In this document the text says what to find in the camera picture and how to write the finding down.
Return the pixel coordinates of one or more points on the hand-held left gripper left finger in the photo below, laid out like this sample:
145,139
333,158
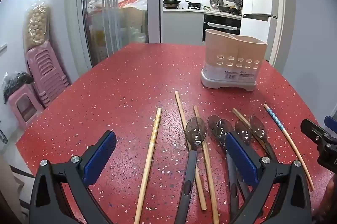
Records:
102,150

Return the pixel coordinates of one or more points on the black wok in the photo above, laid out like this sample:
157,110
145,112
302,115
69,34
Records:
226,8

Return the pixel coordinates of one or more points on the stack of pink stools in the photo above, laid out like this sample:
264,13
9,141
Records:
46,71

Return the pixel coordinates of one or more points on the clear bag of nuts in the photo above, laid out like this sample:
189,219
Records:
36,26

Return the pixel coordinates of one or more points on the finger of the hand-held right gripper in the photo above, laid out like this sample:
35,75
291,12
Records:
331,124
313,130

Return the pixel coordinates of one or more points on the glass sliding door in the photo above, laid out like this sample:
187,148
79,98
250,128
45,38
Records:
105,29

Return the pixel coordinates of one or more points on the blue patterned wooden chopstick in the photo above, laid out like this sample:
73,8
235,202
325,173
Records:
287,134

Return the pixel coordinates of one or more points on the black frying pan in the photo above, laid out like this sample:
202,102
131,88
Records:
193,5
171,4

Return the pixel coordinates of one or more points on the round metal strainer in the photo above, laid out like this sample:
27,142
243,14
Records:
216,1

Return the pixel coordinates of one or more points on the black built-in oven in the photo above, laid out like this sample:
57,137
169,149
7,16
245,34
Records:
221,20

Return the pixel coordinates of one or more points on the black plastic bag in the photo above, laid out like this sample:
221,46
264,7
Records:
15,82

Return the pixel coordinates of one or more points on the single pink plastic stool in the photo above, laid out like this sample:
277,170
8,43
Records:
23,108

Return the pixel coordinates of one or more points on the person's right forearm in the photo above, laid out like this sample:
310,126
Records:
330,203

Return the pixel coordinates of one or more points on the beige utensil holder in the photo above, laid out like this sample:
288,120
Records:
231,47

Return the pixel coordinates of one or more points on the plain wooden chopstick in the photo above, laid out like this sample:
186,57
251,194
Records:
180,108
209,168
238,115

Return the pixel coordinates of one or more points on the cardboard box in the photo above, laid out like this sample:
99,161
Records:
134,24

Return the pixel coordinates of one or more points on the wooden chopstick with patterned top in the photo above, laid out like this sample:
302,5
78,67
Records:
151,150

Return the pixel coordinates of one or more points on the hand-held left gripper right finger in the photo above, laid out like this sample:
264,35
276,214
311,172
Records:
241,153

